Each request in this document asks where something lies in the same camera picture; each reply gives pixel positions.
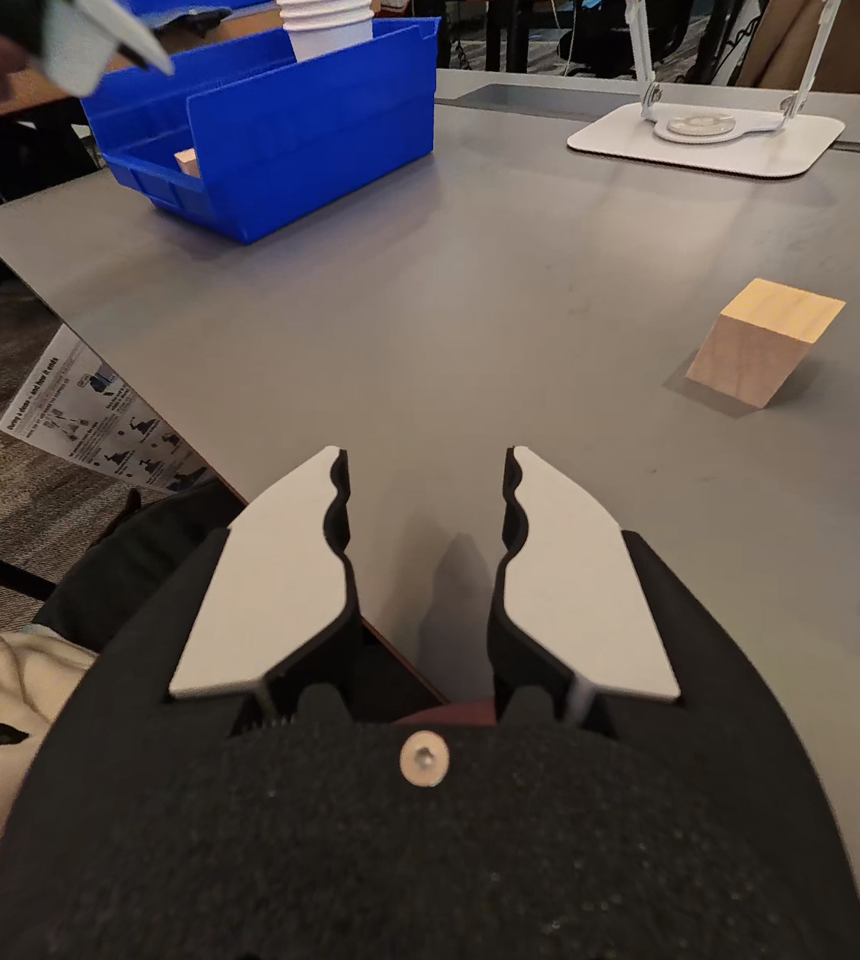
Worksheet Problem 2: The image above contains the blue plastic bin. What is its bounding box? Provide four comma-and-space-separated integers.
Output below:
81, 16, 442, 246
126, 0, 281, 20

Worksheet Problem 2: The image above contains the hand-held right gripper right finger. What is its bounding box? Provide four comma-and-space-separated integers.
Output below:
488, 447, 680, 729

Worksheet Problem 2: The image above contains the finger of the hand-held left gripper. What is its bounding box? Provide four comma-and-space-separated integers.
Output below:
34, 11, 119, 100
73, 0, 176, 78

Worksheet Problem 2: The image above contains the printed paper sheet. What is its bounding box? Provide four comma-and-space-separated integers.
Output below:
0, 322, 215, 496

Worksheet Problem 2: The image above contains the white tablet stand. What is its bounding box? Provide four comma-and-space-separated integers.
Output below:
567, 0, 845, 180

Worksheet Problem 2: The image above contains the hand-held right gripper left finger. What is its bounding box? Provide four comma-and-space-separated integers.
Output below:
169, 447, 362, 736

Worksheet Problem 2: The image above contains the person's black trouser leg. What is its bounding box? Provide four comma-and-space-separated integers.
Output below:
32, 480, 251, 654

